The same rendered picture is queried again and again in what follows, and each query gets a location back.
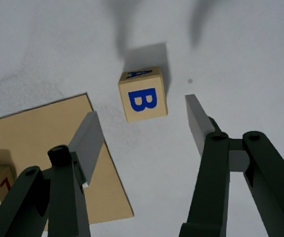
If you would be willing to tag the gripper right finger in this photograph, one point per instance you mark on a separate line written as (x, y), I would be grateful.
(221, 155)

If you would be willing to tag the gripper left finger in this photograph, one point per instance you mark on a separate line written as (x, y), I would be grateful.
(27, 206)

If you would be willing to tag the tan flat mat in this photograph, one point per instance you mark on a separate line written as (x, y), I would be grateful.
(26, 137)

